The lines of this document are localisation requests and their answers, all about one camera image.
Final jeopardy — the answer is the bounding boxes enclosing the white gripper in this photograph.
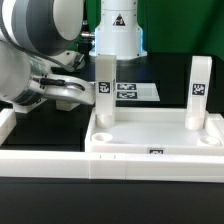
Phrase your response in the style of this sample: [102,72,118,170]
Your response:
[39,74,95,105]

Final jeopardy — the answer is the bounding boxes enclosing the white desk tabletop tray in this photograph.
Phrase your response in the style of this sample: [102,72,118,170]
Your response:
[85,107,224,156]

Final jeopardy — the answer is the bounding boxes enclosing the white marker sheet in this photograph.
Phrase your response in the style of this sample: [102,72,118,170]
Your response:
[116,83,160,102]

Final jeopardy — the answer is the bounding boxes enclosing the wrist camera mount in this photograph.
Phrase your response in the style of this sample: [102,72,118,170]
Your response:
[54,50,85,72]

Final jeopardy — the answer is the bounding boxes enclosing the black cables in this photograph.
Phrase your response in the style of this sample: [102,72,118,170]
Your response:
[0,19,88,93]

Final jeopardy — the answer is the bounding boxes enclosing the white U-shaped fence frame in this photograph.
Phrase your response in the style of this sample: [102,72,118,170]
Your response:
[0,108,224,184]

